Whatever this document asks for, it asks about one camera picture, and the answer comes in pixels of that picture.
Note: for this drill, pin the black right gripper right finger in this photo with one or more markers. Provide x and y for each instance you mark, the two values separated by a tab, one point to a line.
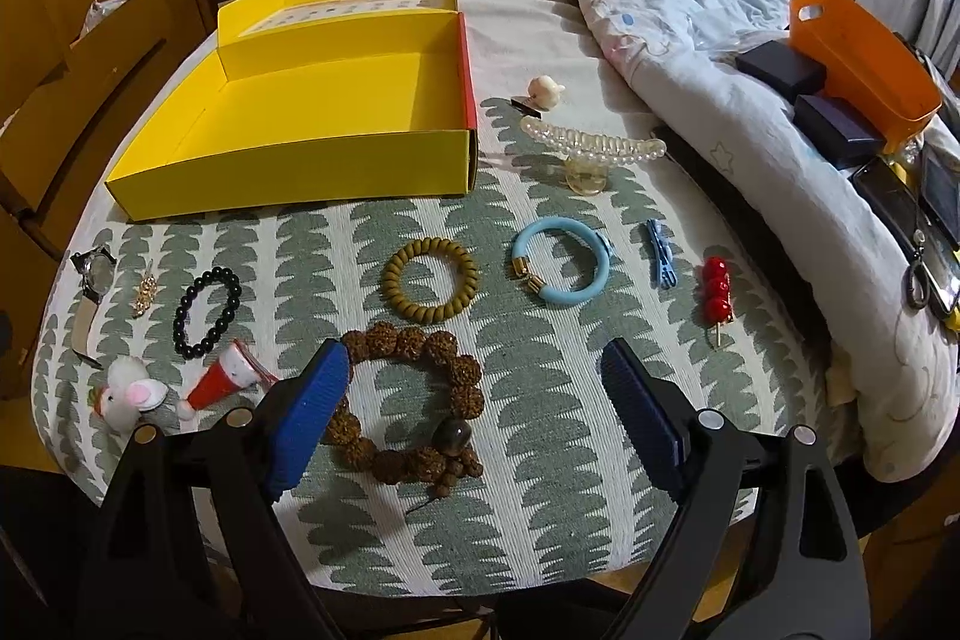
698	458

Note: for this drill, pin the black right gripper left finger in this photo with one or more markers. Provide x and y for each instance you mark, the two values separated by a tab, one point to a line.
247	460

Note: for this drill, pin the silver wristwatch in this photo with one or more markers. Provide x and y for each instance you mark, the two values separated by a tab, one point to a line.
97	271

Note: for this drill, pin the dark jewelry box lower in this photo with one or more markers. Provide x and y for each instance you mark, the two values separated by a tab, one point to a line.
836	130

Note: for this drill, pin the dark jewelry box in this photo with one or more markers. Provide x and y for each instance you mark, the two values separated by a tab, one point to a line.
836	130
790	73

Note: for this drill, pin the dark jewelry box upper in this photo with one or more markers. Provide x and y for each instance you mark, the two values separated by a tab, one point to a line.
790	73

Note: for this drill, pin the red santa hat clip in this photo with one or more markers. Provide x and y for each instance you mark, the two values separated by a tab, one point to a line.
235	369

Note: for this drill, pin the white plush bunny clip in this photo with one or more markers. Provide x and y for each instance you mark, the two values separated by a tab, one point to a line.
128	394

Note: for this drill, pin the red candied berry hair clip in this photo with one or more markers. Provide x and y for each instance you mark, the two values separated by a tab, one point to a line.
717	307

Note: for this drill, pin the blue bow hair clip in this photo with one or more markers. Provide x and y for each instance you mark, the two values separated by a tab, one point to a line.
664	269

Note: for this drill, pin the gold rhinestone brooch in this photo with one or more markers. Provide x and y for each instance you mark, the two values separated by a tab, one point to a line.
145	294

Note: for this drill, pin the smartphone with case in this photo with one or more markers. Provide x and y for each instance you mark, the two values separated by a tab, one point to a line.
922	216

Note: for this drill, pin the pearl claw hair clip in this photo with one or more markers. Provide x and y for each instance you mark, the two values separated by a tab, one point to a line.
590	157

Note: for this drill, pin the yellow cardboard box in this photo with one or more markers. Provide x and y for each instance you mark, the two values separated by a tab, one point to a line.
306	101

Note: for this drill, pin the white duck hair clip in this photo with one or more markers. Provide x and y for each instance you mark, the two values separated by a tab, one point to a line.
543	94

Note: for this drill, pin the orange plastic basket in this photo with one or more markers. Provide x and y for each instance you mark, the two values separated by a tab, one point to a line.
867	66

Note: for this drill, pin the white plastic bag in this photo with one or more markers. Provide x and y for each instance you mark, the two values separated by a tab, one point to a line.
97	12

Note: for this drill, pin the wooden wardrobe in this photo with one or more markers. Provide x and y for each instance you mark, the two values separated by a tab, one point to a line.
66	105

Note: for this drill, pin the floral duvet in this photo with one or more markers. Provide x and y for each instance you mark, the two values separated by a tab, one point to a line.
676	55

